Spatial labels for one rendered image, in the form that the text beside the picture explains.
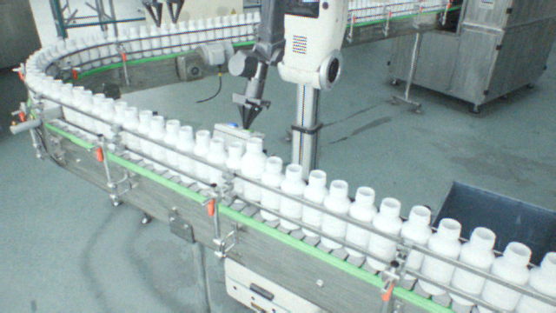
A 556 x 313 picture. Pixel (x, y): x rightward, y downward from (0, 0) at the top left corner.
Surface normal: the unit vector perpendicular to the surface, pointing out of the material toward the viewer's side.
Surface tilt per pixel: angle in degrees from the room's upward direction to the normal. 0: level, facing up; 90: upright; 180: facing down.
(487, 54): 90
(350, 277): 90
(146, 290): 0
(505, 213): 90
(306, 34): 90
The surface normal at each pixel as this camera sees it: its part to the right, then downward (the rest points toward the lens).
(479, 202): -0.56, 0.40
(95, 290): 0.02, -0.87
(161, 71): 0.62, 0.40
